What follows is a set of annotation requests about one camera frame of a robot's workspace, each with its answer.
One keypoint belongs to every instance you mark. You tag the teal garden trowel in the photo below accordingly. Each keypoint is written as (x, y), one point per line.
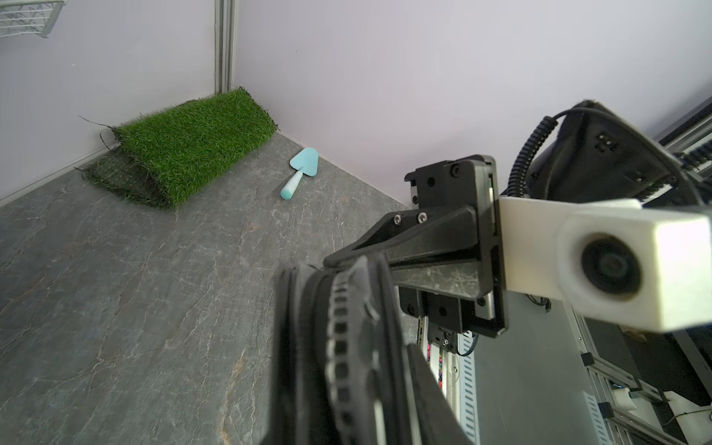
(305, 163)

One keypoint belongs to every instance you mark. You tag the green artificial grass mat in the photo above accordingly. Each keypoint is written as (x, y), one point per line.
(163, 159)

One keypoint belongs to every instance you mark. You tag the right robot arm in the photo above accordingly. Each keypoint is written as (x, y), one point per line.
(588, 154)

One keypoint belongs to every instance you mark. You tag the white wire shelf basket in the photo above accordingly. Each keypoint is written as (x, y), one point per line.
(33, 17)

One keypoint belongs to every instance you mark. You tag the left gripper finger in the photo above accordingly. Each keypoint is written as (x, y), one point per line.
(436, 420)

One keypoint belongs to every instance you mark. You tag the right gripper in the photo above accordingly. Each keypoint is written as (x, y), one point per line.
(446, 254)

